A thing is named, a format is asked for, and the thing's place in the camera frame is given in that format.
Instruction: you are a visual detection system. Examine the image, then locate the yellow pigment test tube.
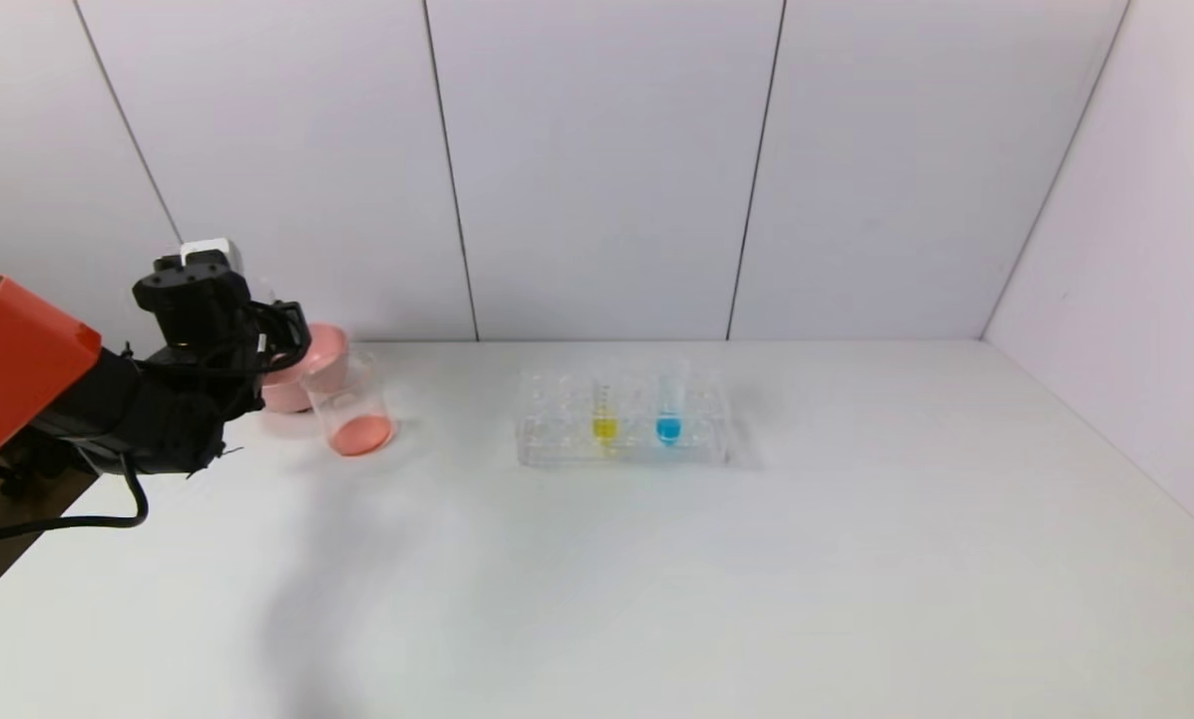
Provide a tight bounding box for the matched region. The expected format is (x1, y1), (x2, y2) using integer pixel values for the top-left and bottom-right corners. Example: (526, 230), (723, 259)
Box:
(589, 371), (622, 452)

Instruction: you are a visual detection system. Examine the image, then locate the clear acrylic test tube rack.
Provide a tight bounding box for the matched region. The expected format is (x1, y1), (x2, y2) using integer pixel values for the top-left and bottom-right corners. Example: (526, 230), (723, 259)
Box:
(514, 366), (731, 467)

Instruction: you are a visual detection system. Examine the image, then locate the blue pigment test tube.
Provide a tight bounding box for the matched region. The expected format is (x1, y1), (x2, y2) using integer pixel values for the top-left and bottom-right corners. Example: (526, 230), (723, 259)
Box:
(654, 369), (692, 450)

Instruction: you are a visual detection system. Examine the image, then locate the clear glass beaker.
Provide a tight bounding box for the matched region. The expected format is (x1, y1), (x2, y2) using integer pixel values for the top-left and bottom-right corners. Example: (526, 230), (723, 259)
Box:
(301, 349), (396, 459)

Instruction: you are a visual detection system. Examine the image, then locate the pink plastic bowl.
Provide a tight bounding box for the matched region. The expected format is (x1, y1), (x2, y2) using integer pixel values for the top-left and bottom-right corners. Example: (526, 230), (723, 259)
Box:
(258, 321), (350, 414)

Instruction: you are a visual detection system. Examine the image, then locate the dark chair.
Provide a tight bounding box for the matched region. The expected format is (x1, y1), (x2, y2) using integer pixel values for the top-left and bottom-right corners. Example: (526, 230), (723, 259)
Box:
(0, 454), (100, 616)

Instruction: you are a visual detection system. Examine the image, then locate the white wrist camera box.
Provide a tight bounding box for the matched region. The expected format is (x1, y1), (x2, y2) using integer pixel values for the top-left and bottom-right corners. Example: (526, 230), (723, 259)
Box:
(179, 237), (245, 277)

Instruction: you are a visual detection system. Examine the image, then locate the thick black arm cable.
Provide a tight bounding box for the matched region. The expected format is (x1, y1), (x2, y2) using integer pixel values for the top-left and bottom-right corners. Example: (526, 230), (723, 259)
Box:
(0, 454), (151, 549)

